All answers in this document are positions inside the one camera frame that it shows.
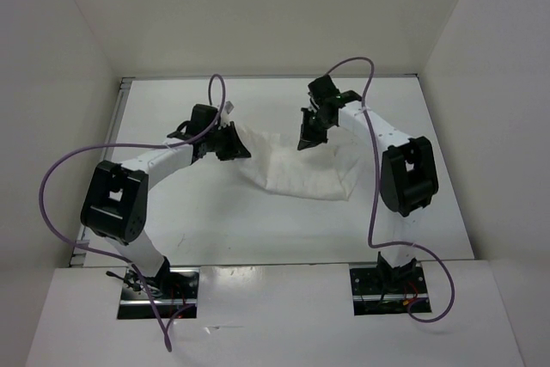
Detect white pleated skirt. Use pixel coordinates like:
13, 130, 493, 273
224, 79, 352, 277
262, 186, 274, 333
235, 126, 366, 201

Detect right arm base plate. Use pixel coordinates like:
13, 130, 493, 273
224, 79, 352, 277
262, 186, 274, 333
349, 266, 431, 316

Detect aluminium table frame rail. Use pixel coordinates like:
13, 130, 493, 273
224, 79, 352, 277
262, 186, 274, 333
80, 77, 134, 244

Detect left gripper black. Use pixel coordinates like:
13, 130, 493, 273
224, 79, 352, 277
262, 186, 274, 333
205, 121, 250, 161

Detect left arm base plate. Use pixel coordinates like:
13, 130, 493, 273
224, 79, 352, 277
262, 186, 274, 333
107, 267, 199, 320

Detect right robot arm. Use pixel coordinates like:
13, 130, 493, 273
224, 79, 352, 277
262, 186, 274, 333
297, 101, 439, 292

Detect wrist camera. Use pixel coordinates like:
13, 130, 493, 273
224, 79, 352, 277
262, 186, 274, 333
308, 75, 362, 108
167, 102, 234, 143

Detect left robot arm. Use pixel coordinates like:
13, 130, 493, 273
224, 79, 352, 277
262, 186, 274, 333
80, 122, 251, 298

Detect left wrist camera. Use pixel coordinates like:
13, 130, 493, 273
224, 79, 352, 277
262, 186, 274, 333
167, 102, 234, 143

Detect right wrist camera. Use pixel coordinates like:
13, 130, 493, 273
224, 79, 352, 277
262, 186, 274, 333
308, 75, 362, 108

